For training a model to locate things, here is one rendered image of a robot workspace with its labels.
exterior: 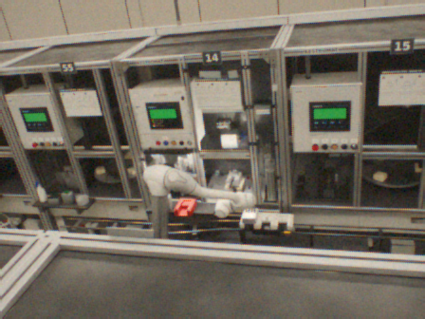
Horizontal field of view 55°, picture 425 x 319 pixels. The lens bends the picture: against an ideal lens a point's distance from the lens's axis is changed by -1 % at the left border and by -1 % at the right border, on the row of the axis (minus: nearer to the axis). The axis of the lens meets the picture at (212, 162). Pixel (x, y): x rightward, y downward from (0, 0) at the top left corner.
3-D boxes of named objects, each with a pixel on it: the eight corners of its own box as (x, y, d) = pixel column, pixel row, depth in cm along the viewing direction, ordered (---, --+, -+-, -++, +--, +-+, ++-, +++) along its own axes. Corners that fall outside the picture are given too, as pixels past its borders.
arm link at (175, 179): (199, 177, 247) (181, 173, 254) (183, 166, 232) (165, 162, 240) (192, 197, 244) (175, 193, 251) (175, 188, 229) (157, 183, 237)
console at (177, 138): (139, 150, 301) (126, 90, 280) (154, 134, 325) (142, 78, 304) (194, 150, 289) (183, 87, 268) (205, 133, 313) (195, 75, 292)
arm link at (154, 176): (162, 289, 256) (137, 277, 268) (178, 278, 269) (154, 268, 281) (163, 170, 237) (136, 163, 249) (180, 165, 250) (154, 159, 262)
